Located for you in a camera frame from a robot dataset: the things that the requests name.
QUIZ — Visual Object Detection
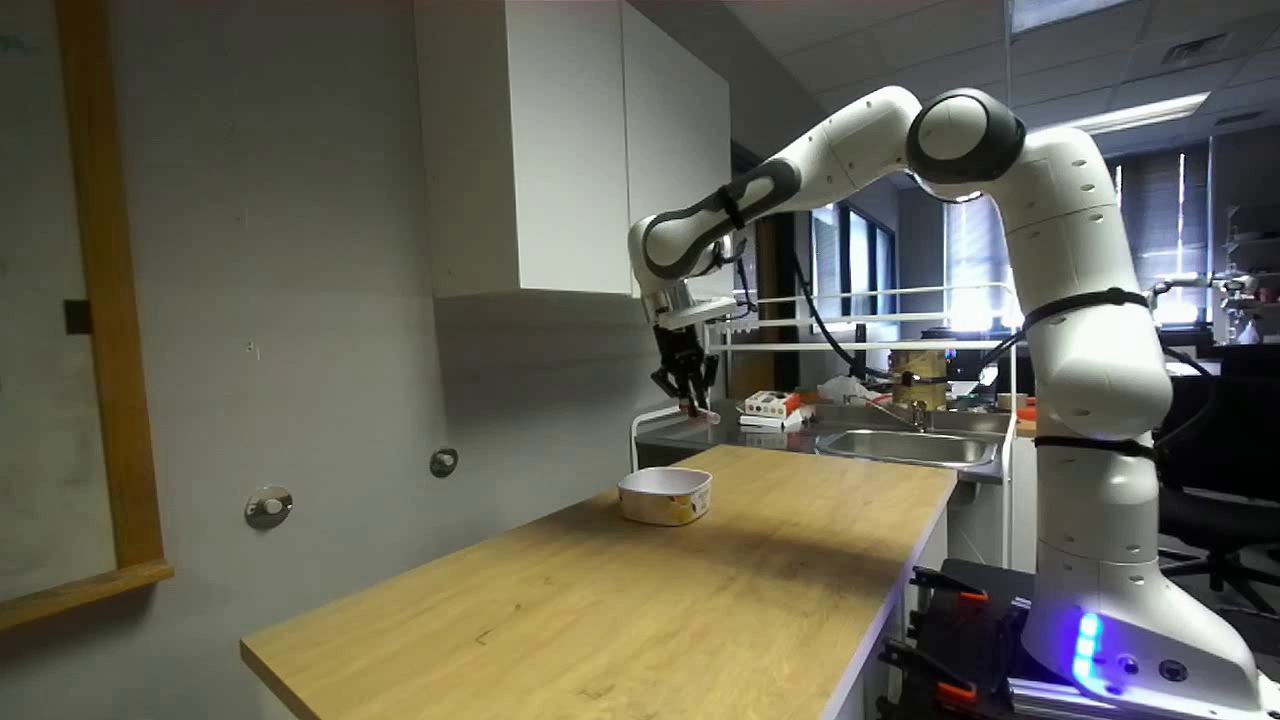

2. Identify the wooden framed whiteboard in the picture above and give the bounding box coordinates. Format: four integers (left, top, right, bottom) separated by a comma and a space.
0, 0, 179, 641

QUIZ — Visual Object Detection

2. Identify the black orange clamp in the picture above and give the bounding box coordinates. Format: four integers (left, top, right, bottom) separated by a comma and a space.
877, 643, 997, 720
908, 563, 1030, 648

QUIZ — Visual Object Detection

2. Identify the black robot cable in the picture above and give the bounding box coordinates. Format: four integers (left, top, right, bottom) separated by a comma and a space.
779, 249, 1025, 396

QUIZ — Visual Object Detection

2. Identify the long ceiling light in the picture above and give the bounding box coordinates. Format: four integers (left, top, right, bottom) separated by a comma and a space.
1049, 88, 1215, 140

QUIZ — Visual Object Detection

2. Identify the white paper bowl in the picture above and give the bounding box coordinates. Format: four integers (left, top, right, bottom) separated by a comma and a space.
616, 465, 716, 530

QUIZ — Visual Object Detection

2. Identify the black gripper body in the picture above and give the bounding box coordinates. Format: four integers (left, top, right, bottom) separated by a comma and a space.
647, 321, 710, 391

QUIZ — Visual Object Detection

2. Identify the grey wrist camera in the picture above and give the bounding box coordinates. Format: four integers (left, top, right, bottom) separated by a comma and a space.
656, 292, 745, 332

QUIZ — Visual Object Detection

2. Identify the red white packet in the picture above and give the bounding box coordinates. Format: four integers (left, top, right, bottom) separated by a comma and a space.
736, 385, 821, 433

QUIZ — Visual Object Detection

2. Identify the white metal rack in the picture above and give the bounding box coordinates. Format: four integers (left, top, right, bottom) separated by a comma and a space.
698, 276, 1030, 367

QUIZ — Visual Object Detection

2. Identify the stainless steel sink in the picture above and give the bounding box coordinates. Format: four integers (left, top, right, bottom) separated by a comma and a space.
627, 403, 1021, 489

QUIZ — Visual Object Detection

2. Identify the black office chair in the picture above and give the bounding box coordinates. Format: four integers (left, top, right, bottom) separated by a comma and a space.
1153, 334, 1280, 618

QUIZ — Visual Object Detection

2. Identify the white wall cabinet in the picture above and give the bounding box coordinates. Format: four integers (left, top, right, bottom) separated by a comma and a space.
409, 0, 736, 302

